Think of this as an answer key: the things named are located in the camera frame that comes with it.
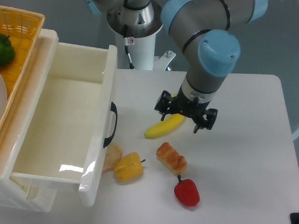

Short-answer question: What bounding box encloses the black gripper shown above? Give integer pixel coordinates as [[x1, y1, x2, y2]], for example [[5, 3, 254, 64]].
[[154, 89, 218, 133]]

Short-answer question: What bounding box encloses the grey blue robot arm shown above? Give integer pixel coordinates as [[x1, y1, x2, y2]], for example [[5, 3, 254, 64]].
[[85, 0, 268, 130]]

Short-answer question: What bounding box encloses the square toasted bread loaf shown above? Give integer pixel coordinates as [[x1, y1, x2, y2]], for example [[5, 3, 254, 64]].
[[156, 142, 187, 175]]

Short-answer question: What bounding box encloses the round bread roll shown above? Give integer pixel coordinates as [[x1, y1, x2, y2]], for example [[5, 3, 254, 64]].
[[103, 143, 123, 171]]

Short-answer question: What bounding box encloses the yellow banana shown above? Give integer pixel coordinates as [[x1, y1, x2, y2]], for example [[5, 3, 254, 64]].
[[143, 91, 188, 142]]

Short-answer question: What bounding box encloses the yellow bell pepper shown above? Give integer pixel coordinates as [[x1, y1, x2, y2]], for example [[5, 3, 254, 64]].
[[113, 152, 143, 182]]

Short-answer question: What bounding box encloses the red bell pepper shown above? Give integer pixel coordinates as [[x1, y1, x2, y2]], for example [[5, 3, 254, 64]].
[[174, 174, 200, 207]]

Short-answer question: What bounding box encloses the white plastic drawer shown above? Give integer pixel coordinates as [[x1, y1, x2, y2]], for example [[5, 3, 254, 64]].
[[11, 43, 117, 206]]

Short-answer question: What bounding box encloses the yellow woven basket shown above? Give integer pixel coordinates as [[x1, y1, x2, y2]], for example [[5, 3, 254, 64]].
[[0, 5, 46, 181]]

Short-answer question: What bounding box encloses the white plastic drawer cabinet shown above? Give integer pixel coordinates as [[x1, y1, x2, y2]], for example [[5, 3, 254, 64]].
[[0, 29, 58, 212]]

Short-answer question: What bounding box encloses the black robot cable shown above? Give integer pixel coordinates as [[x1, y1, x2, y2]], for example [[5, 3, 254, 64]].
[[120, 25, 140, 70]]

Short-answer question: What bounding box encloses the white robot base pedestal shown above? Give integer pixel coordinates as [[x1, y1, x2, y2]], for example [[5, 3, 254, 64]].
[[102, 0, 181, 74]]

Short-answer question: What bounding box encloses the black drawer handle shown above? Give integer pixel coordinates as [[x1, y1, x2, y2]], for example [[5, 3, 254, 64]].
[[103, 101, 118, 148]]

